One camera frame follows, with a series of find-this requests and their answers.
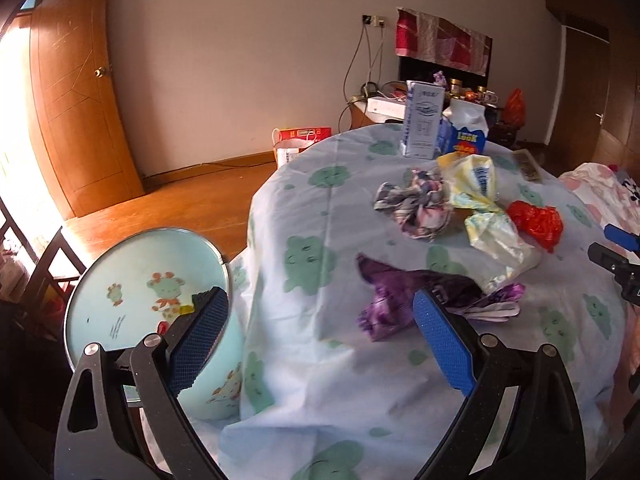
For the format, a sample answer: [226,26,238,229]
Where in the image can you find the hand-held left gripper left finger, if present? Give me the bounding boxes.
[54,286,231,480]

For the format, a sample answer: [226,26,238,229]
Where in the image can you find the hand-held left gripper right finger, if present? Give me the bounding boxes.
[412,288,586,480]

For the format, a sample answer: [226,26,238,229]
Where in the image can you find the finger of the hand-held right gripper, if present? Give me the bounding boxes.
[604,223,640,251]
[588,242,640,306]

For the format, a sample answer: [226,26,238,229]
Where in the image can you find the purple wrapper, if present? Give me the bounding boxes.
[356,254,526,343]

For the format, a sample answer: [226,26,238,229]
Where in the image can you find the red plastic bag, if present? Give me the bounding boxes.
[502,88,528,126]
[507,200,564,253]

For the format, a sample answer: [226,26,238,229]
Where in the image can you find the light green giraffe print bin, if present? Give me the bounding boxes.
[64,227,246,421]

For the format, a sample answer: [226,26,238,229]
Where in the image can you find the clear plastic bag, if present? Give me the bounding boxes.
[465,211,543,291]

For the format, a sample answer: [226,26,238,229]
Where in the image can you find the grey patterned cloth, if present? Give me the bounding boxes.
[374,170,453,243]

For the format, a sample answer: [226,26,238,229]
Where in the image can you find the pink floral blanket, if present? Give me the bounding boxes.
[557,162,640,241]

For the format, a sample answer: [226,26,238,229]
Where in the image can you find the small brown packet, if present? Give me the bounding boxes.
[515,150,543,183]

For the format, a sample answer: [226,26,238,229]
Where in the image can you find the dark wooden cabinet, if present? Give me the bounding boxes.
[350,87,526,146]

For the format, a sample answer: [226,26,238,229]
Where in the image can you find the wooden chair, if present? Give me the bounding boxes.
[0,195,86,306]

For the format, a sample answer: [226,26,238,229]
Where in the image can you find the round table with cloud cloth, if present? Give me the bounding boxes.
[150,122,633,480]

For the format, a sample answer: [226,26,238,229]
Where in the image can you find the red plastic bag on cabinet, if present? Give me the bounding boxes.
[502,88,528,126]

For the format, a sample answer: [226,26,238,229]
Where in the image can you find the blue gable milk carton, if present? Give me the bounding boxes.
[440,99,488,156]

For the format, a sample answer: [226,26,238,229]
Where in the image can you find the white paper bag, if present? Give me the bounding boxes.
[272,130,321,170]

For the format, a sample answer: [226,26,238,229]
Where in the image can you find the tall white milk carton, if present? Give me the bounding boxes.
[400,80,446,159]

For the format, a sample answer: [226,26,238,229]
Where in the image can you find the red gift box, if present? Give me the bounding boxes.
[277,126,332,142]

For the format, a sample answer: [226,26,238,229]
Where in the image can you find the white flat box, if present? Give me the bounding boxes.
[367,96,408,123]

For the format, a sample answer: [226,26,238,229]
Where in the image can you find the wooden door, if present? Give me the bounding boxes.
[29,0,146,219]

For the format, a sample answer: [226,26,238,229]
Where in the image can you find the black television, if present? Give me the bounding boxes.
[398,55,488,88]

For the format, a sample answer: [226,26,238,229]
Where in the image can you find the red patterned cloth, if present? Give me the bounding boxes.
[395,7,493,77]

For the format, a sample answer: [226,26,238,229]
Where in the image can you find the hanging cables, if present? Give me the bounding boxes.
[337,25,386,133]

